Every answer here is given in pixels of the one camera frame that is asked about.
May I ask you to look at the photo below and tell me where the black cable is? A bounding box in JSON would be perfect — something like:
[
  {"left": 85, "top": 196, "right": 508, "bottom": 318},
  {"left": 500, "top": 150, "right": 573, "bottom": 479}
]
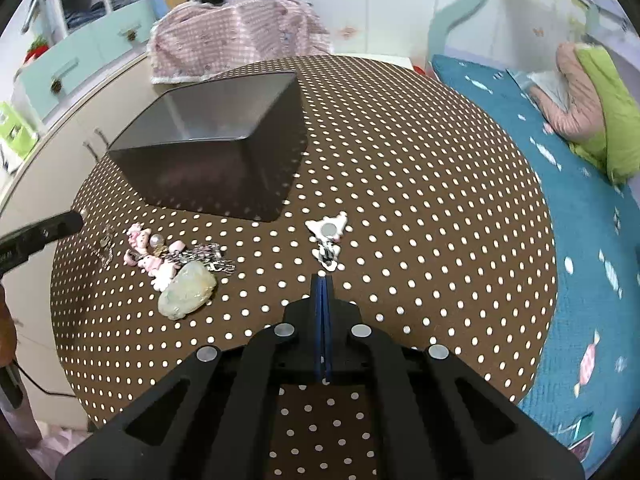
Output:
[{"left": 14, "top": 358, "right": 76, "bottom": 401}]

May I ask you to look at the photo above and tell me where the small silver patterned charm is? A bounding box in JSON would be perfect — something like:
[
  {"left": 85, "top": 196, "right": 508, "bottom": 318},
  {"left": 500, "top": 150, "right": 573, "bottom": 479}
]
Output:
[{"left": 311, "top": 242, "right": 341, "bottom": 273}]

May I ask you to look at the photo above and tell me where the pink checkered cloth cover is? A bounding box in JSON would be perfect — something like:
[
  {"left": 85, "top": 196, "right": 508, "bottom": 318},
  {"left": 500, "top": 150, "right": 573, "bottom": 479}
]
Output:
[{"left": 148, "top": 0, "right": 332, "bottom": 84}]

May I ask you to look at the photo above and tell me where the pale jade pendant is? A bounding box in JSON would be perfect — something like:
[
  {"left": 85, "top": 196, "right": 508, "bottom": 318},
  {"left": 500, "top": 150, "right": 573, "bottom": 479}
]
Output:
[{"left": 157, "top": 261, "right": 217, "bottom": 321}]

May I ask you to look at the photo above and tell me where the person left hand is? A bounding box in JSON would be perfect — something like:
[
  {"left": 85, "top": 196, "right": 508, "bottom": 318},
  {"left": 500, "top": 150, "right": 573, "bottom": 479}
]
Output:
[{"left": 0, "top": 286, "right": 17, "bottom": 367}]

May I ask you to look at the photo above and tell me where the teal drawer unit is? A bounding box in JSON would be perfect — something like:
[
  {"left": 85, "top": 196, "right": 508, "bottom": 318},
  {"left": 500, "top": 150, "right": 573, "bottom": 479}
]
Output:
[{"left": 11, "top": 0, "right": 155, "bottom": 120}]

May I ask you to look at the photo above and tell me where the teal bed mattress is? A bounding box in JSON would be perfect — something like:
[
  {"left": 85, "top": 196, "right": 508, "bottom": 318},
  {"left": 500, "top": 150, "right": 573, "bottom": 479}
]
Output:
[{"left": 432, "top": 55, "right": 639, "bottom": 474}]

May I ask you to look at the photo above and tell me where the green and pink quilt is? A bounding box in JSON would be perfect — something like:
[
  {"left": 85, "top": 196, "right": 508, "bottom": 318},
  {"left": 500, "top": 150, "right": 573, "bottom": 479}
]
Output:
[{"left": 528, "top": 42, "right": 639, "bottom": 185}]

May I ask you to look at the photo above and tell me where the grey metal tin box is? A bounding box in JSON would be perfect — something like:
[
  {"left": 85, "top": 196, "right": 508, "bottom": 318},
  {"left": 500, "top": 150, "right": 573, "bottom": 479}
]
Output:
[{"left": 108, "top": 72, "right": 307, "bottom": 222}]

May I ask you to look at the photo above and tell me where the brown polka dot tablecloth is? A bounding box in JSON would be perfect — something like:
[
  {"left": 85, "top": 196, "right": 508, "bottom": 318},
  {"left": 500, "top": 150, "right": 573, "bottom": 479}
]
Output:
[{"left": 51, "top": 56, "right": 558, "bottom": 479}]

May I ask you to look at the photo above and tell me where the pink charm trinket cluster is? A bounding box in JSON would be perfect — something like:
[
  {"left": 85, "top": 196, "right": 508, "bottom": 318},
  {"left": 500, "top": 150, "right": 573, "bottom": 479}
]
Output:
[{"left": 124, "top": 222, "right": 186, "bottom": 292}]

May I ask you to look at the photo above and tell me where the teal bunk bed frame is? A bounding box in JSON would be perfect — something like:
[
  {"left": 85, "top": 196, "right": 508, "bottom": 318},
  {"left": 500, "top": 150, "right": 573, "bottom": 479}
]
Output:
[{"left": 427, "top": 0, "right": 639, "bottom": 72}]

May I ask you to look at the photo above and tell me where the white triangular charm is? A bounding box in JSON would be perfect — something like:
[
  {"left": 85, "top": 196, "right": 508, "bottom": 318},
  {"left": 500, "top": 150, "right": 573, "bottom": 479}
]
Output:
[{"left": 305, "top": 211, "right": 348, "bottom": 245}]

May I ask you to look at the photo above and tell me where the green paper bag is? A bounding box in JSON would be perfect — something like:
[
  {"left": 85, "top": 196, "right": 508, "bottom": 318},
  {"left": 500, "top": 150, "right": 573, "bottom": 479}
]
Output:
[{"left": 0, "top": 102, "right": 39, "bottom": 159}]

